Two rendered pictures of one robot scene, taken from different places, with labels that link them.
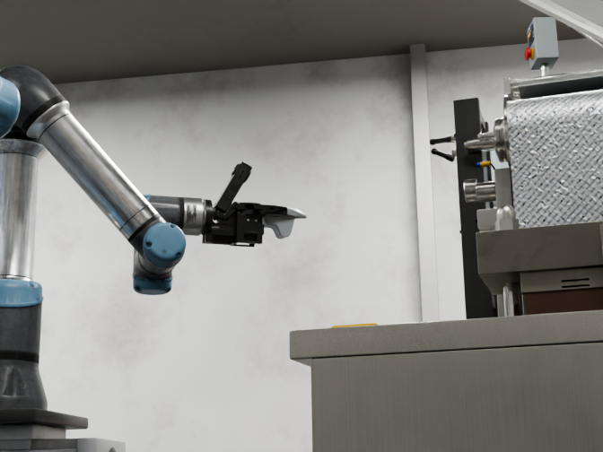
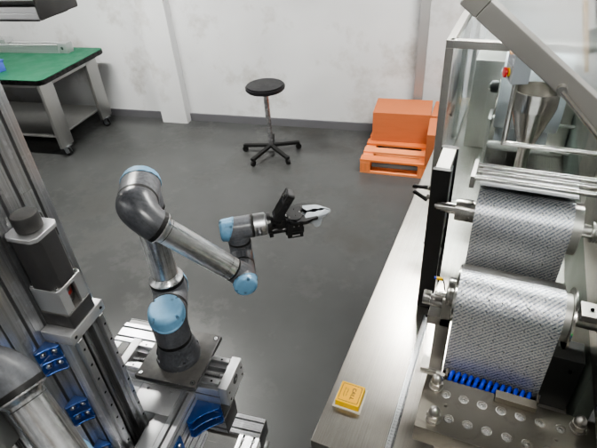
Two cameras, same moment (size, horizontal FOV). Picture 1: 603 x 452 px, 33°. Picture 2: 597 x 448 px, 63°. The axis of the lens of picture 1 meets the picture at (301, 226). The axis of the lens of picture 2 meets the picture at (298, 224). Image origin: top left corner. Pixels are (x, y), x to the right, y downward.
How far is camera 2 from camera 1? 1.61 m
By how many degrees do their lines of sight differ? 51
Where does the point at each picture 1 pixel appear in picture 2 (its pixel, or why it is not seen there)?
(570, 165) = (488, 340)
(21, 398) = (187, 364)
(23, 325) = (179, 336)
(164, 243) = (244, 289)
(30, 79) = (140, 219)
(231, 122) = not seen: outside the picture
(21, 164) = not seen: hidden behind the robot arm
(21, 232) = (163, 260)
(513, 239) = (433, 436)
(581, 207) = (488, 360)
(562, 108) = (492, 311)
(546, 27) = not seen: hidden behind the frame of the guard
